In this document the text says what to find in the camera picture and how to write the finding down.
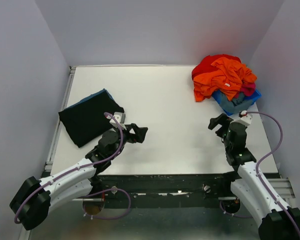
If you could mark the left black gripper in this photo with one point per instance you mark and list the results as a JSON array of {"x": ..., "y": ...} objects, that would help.
[{"x": 140, "y": 133}]

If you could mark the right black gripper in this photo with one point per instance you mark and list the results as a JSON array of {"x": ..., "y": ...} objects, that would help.
[{"x": 223, "y": 119}]

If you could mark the orange t shirt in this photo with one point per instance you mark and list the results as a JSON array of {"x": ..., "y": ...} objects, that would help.
[{"x": 228, "y": 79}]

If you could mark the black t shirt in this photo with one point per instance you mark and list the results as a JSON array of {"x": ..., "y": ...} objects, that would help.
[{"x": 86, "y": 121}]

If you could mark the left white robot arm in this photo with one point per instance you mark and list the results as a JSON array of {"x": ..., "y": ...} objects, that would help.
[{"x": 36, "y": 197}]

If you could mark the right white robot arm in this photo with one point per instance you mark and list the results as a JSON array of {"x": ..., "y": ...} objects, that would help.
[{"x": 275, "y": 218}]

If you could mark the grey t shirt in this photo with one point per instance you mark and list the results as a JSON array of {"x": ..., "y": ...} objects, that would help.
[{"x": 233, "y": 106}]

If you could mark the magenta t shirt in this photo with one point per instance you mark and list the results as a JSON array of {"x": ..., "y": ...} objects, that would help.
[{"x": 248, "y": 88}]

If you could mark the blue plastic bin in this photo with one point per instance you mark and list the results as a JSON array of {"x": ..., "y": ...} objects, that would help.
[{"x": 249, "y": 100}]

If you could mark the blue folded t shirt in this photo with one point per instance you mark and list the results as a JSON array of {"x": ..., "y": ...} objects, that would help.
[{"x": 91, "y": 96}]

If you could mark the red t shirt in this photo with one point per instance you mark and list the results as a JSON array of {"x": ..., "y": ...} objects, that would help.
[{"x": 205, "y": 65}]

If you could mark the aluminium extrusion right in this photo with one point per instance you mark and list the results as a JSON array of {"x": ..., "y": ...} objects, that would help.
[{"x": 283, "y": 187}]

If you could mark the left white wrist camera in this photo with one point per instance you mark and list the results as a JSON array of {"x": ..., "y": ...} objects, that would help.
[{"x": 117, "y": 119}]

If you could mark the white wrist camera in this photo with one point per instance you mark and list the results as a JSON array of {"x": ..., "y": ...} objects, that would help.
[
  {"x": 117, "y": 119},
  {"x": 245, "y": 118}
]

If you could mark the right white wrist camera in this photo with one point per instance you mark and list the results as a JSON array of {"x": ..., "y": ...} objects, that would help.
[{"x": 245, "y": 118}]

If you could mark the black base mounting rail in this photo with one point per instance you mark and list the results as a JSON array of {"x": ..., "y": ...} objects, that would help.
[{"x": 155, "y": 191}]

